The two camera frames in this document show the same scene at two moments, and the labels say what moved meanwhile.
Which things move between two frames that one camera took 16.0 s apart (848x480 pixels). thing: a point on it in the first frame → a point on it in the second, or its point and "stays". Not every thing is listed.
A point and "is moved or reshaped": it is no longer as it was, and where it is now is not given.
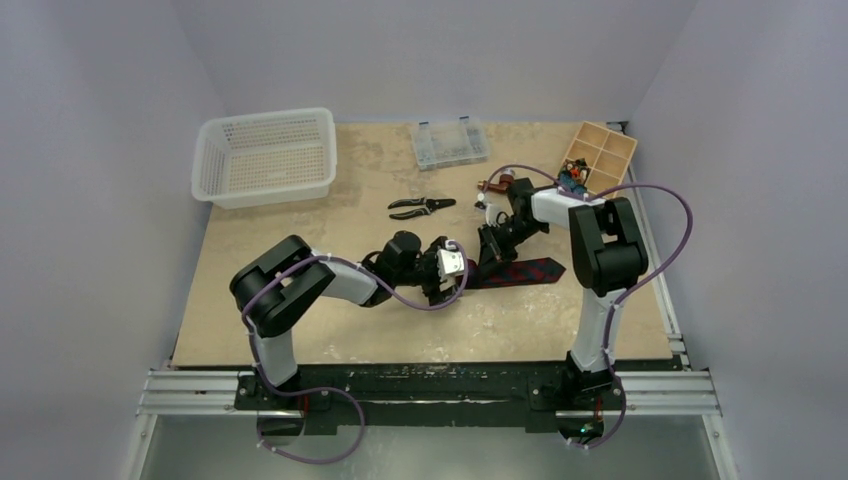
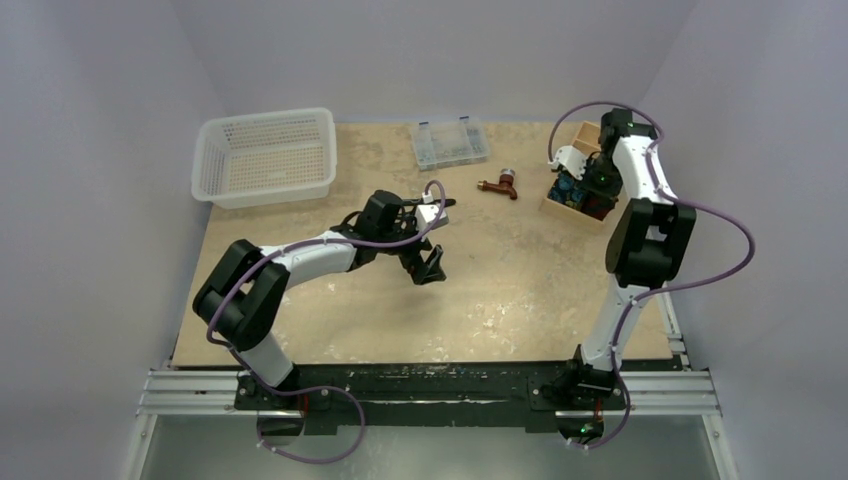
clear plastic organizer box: [449, 143] stays
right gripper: [494, 244] → [589, 196]
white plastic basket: [264, 158] stays
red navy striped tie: [515, 272] is moved or reshaped
